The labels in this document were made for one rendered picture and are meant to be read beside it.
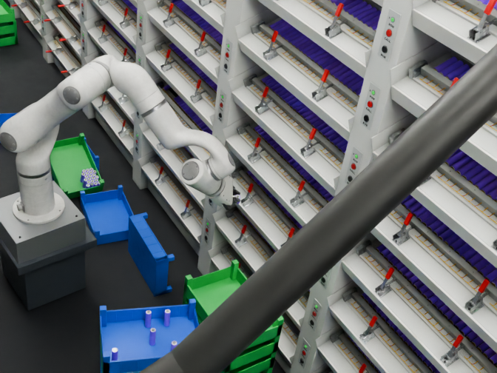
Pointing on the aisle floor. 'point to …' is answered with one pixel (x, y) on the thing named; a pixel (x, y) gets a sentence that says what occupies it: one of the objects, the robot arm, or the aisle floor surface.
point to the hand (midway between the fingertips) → (234, 196)
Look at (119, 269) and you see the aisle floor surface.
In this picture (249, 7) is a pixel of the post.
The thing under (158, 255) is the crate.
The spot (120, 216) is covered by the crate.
